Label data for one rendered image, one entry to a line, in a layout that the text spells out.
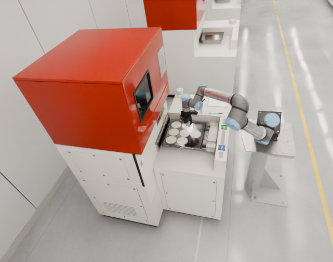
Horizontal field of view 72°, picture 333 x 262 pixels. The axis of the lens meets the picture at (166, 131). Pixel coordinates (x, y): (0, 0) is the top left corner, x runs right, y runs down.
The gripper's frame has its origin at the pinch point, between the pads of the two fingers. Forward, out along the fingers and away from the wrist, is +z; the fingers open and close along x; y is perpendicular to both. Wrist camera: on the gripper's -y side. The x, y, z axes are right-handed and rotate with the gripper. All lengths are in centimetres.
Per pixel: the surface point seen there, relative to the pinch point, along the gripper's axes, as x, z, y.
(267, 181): 49, 84, -69
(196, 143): 18.1, 6.5, 4.4
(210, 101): -20.2, -0.4, -38.4
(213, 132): 13.6, 8.4, -18.3
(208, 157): 32.3, 14.4, 0.6
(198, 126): -0.8, 6.5, -10.7
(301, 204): 83, 96, -85
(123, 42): -18, -85, 39
